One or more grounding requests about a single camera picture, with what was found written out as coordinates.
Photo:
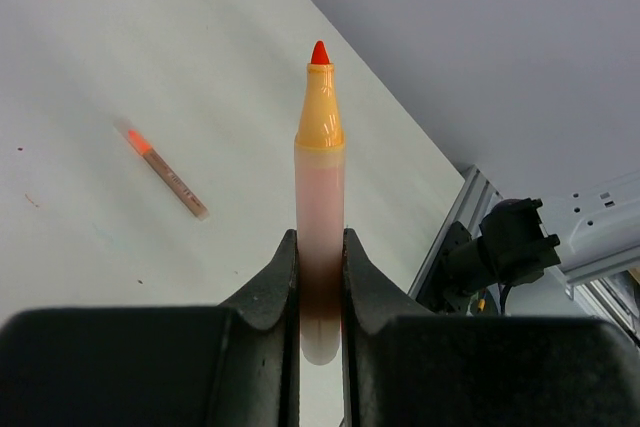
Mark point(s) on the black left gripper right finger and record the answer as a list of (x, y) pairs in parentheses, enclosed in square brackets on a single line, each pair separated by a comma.
[(405, 366)]

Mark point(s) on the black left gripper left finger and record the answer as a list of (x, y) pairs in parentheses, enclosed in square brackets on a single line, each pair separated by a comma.
[(231, 364)]

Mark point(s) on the translucent orange highlighter marker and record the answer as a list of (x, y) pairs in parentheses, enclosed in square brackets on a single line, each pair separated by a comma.
[(319, 167)]

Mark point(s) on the wooden orange highlighter pencil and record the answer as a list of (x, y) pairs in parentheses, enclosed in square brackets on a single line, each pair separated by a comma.
[(155, 161)]

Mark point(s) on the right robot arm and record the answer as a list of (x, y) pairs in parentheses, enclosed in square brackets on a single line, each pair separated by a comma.
[(586, 244)]

